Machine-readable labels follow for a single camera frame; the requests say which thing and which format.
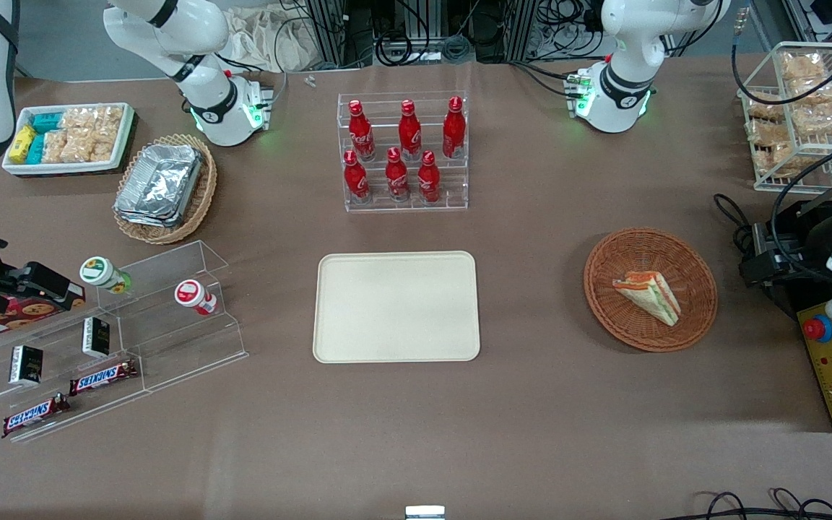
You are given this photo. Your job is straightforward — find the triangle sandwich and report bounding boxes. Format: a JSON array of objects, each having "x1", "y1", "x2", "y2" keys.
[{"x1": 612, "y1": 271, "x2": 681, "y2": 327}]

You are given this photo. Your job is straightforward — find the white rectangular snack tray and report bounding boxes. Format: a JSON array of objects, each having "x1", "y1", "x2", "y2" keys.
[{"x1": 2, "y1": 103, "x2": 135, "y2": 176}]

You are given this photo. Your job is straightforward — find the oval tan wicker basket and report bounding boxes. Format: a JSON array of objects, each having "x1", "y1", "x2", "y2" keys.
[{"x1": 113, "y1": 134, "x2": 217, "y2": 245}]

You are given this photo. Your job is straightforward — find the round brown wicker basket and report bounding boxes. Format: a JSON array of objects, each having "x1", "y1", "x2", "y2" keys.
[{"x1": 584, "y1": 227, "x2": 719, "y2": 353}]

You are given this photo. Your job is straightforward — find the beige plastic tray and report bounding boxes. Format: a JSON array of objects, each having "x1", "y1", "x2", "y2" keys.
[{"x1": 313, "y1": 251, "x2": 481, "y2": 363}]

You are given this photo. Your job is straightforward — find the red cookie box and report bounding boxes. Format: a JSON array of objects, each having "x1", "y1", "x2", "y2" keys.
[{"x1": 0, "y1": 282, "x2": 87, "y2": 344}]

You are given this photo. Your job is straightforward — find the green lid drink bottle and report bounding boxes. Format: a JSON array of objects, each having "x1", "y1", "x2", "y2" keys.
[{"x1": 79, "y1": 256, "x2": 132, "y2": 295}]

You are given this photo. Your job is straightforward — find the black machine housing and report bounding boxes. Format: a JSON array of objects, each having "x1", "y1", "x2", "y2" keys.
[{"x1": 740, "y1": 199, "x2": 832, "y2": 434}]

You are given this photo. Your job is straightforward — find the small black box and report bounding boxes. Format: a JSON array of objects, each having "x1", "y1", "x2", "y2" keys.
[
  {"x1": 9, "y1": 345, "x2": 44, "y2": 385},
  {"x1": 82, "y1": 317, "x2": 111, "y2": 359}
]

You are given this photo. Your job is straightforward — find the Snickers chocolate bar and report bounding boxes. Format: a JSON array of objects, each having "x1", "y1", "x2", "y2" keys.
[
  {"x1": 2, "y1": 394, "x2": 71, "y2": 438},
  {"x1": 69, "y1": 360, "x2": 139, "y2": 397}
]

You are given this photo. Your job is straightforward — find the yellow snack packet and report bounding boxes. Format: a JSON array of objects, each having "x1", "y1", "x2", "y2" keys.
[{"x1": 9, "y1": 124, "x2": 37, "y2": 164}]

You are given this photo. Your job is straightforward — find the clear bag of rice crackers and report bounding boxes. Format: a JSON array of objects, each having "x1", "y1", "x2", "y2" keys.
[
  {"x1": 64, "y1": 131, "x2": 117, "y2": 163},
  {"x1": 42, "y1": 130, "x2": 69, "y2": 164},
  {"x1": 95, "y1": 106, "x2": 125, "y2": 139},
  {"x1": 62, "y1": 108, "x2": 97, "y2": 133}
]

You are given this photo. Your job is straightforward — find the clear acrylic step shelf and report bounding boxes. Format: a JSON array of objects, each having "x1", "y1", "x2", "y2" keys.
[{"x1": 0, "y1": 240, "x2": 249, "y2": 443}]

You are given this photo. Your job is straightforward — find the red lid drink bottle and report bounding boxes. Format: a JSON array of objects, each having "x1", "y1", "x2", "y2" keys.
[{"x1": 174, "y1": 279, "x2": 219, "y2": 316}]

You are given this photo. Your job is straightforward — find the stack of foil trays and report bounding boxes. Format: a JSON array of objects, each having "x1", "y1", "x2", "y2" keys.
[{"x1": 114, "y1": 144, "x2": 204, "y2": 229}]

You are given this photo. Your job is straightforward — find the beige cloth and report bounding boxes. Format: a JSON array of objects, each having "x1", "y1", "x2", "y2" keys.
[{"x1": 225, "y1": 7, "x2": 316, "y2": 73}]

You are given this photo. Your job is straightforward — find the red cola bottle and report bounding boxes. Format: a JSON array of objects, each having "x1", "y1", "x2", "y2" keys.
[
  {"x1": 348, "y1": 100, "x2": 376, "y2": 161},
  {"x1": 398, "y1": 100, "x2": 422, "y2": 161},
  {"x1": 417, "y1": 150, "x2": 441, "y2": 204},
  {"x1": 344, "y1": 149, "x2": 371, "y2": 204},
  {"x1": 386, "y1": 147, "x2": 410, "y2": 202},
  {"x1": 443, "y1": 96, "x2": 467, "y2": 159}
]

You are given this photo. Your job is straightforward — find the clear acrylic bottle rack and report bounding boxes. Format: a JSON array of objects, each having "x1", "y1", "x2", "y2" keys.
[{"x1": 337, "y1": 92, "x2": 469, "y2": 212}]

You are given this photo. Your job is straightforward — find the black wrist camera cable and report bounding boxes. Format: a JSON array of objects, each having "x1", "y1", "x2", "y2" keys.
[{"x1": 770, "y1": 136, "x2": 832, "y2": 284}]

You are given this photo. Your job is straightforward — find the white wire rack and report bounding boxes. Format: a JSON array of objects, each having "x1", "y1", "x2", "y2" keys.
[{"x1": 737, "y1": 42, "x2": 832, "y2": 194}]

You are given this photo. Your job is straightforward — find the black looped table cable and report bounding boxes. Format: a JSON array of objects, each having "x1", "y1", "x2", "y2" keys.
[{"x1": 712, "y1": 194, "x2": 756, "y2": 254}]

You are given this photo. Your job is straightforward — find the cracker bag in wire rack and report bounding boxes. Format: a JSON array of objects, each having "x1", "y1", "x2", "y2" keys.
[
  {"x1": 746, "y1": 92, "x2": 792, "y2": 122},
  {"x1": 748, "y1": 123, "x2": 800, "y2": 174},
  {"x1": 792, "y1": 81, "x2": 832, "y2": 137},
  {"x1": 779, "y1": 51, "x2": 827, "y2": 82}
]

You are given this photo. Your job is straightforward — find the black cables at table edge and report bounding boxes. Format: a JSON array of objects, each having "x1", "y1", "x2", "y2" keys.
[{"x1": 683, "y1": 489, "x2": 832, "y2": 520}]

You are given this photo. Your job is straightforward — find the black coiled cable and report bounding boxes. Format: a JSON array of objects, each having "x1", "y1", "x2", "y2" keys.
[{"x1": 376, "y1": 32, "x2": 414, "y2": 67}]

